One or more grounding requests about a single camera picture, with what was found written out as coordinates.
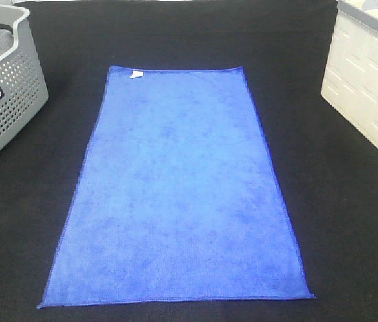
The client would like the blue microfibre towel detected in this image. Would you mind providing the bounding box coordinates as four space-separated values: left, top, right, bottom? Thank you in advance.
40 66 312 307

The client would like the cream plastic storage crate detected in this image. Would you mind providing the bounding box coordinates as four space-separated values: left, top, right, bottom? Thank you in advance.
321 1 378 148

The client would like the grey perforated plastic basket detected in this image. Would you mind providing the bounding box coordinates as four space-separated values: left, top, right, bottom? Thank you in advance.
0 4 48 151

